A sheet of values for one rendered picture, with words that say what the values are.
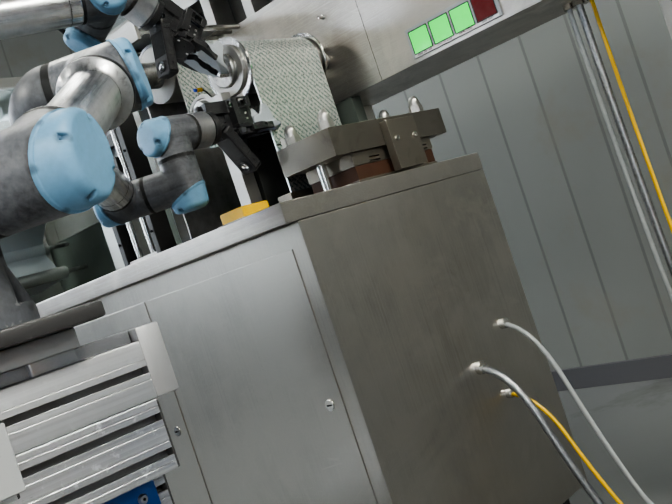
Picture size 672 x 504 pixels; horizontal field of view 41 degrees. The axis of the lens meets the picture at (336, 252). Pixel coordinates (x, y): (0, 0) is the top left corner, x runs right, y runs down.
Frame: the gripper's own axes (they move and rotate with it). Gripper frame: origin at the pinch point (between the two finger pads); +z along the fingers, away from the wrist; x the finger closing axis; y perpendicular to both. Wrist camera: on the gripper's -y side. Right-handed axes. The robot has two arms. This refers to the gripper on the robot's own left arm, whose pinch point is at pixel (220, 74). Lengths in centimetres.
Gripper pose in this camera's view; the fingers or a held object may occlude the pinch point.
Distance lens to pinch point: 205.2
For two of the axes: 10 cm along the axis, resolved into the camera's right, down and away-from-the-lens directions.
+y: 1.7, -8.7, 4.7
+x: -7.0, 2.3, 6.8
